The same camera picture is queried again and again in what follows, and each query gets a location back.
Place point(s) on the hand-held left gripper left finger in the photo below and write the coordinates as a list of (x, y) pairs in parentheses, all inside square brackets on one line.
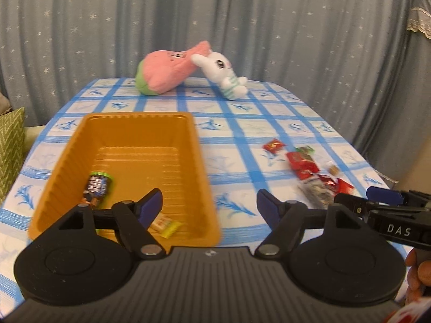
[(151, 206)]

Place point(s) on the pink peach plush toy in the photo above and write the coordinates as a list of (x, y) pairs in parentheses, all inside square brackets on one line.
[(165, 70)]

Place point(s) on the clear snack packet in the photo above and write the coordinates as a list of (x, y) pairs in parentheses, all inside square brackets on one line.
[(316, 191)]

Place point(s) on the pale green sofa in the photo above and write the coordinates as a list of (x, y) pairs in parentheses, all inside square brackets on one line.
[(32, 141)]

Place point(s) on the dark snack cup green lid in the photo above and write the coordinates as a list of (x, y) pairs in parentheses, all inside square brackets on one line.
[(97, 186)]

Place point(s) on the red candy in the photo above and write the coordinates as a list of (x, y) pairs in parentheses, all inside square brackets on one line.
[(274, 146), (344, 186), (328, 181)]

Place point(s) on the grey lace-trimmed cover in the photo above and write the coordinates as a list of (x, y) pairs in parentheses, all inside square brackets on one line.
[(421, 13)]

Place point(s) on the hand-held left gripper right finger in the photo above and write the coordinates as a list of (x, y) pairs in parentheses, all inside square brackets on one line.
[(266, 206)]

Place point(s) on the green zigzag pillow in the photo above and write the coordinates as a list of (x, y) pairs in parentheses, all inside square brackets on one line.
[(11, 148)]

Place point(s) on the small brown candy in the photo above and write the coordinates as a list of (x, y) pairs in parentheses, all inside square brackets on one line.
[(332, 169)]

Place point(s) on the red white clothing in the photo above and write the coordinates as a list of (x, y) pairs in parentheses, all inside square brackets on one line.
[(409, 314)]

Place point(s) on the green wrapped candy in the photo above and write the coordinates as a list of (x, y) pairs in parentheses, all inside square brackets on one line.
[(304, 149)]

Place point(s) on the orange plastic tray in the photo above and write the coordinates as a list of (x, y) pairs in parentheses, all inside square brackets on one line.
[(134, 134)]

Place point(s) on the white bunny plush toy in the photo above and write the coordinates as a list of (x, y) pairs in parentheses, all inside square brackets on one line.
[(219, 69)]

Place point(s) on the grey star-print curtain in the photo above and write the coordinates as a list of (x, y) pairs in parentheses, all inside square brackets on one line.
[(269, 23)]

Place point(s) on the red snack packet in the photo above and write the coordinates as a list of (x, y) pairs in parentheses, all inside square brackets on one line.
[(303, 166)]

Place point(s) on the small yellow-green candy packet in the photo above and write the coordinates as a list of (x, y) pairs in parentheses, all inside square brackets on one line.
[(172, 229)]

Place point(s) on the blue checked tablecloth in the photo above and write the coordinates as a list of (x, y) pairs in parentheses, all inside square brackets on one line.
[(235, 134)]

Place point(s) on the person's right hand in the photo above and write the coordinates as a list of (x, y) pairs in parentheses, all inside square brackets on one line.
[(421, 276)]

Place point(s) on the white pillow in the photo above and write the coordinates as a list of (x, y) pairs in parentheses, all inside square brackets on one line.
[(4, 104)]

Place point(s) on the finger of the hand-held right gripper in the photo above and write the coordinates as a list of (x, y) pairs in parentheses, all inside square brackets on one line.
[(353, 201), (377, 193)]

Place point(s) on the small orange candy packet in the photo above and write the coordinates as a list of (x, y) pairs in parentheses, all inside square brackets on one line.
[(160, 222)]

